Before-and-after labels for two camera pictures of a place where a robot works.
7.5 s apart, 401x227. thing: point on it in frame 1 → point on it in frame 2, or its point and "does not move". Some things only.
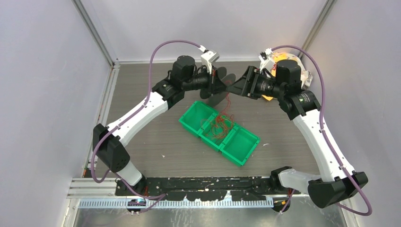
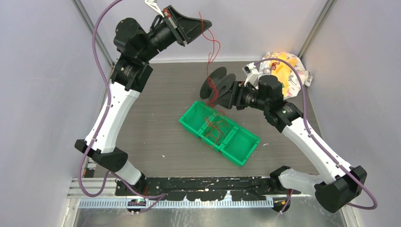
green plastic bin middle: x=216 y=131 does not move
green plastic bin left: x=196 y=117 does not move
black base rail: x=191 y=188 does not move
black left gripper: x=214 y=83 → x=185 y=29
